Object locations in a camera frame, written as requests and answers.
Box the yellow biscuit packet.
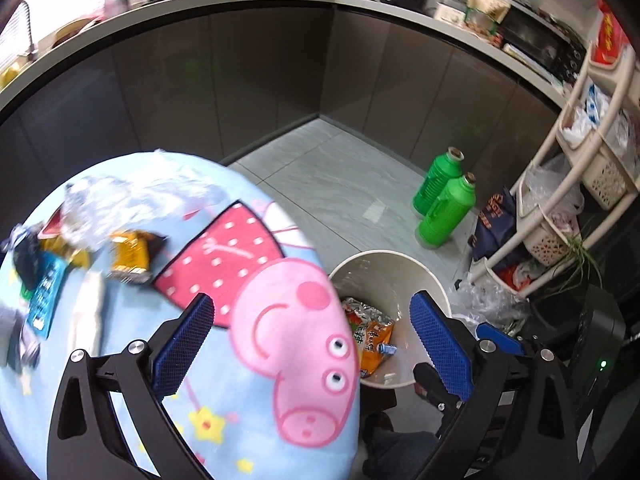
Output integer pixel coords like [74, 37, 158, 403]
[108, 230, 168, 285]

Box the clear plastic bag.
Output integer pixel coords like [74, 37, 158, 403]
[61, 151, 229, 252]

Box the brown orange chip bag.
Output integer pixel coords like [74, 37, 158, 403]
[342, 297, 397, 378]

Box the beige trash bin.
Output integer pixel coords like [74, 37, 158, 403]
[330, 249, 451, 389]

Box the person's jeans leg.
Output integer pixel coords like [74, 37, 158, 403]
[362, 428, 438, 480]

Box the light blue cartoon tablecloth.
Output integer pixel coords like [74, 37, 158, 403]
[0, 148, 362, 480]

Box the dark blue snack bag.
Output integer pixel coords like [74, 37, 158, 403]
[468, 186, 516, 261]

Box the teal snack wrapper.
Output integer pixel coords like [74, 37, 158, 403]
[27, 252, 67, 339]

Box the green plastic bottle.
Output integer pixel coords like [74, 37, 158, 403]
[416, 172, 476, 247]
[412, 146, 464, 217]

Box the beige storage rack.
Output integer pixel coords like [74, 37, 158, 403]
[469, 44, 639, 298]

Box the black microwave oven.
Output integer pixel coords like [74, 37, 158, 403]
[499, 3, 586, 84]

